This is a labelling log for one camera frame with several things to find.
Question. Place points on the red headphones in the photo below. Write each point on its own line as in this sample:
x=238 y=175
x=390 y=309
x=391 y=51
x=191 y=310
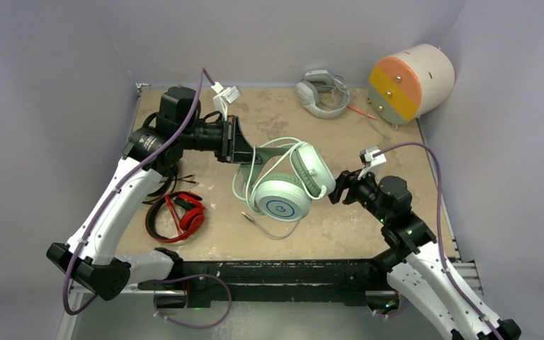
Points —
x=187 y=211

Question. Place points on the orange pen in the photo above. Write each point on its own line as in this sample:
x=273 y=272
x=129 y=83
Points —
x=361 y=112

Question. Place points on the black blue headphones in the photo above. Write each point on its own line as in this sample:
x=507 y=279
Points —
x=168 y=184

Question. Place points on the white grey headphones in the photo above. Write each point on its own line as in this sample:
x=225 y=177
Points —
x=314 y=84

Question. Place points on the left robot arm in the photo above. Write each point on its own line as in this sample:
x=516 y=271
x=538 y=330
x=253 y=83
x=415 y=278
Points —
x=89 y=256

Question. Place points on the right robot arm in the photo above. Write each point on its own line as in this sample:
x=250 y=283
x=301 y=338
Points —
x=416 y=266

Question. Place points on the mint green headphones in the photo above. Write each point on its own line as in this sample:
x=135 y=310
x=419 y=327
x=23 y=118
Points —
x=284 y=178

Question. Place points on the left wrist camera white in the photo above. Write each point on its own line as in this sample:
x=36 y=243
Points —
x=224 y=97

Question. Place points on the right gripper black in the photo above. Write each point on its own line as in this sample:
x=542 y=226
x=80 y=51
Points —
x=343 y=180

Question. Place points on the round pastel drawer cabinet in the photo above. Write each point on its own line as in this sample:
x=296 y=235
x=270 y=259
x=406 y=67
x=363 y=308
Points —
x=410 y=83

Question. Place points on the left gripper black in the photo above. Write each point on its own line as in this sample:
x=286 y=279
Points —
x=238 y=149

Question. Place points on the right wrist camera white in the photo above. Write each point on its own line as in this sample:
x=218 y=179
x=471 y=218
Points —
x=372 y=159

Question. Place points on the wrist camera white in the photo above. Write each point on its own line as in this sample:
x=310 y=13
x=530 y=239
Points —
x=372 y=159
x=224 y=97

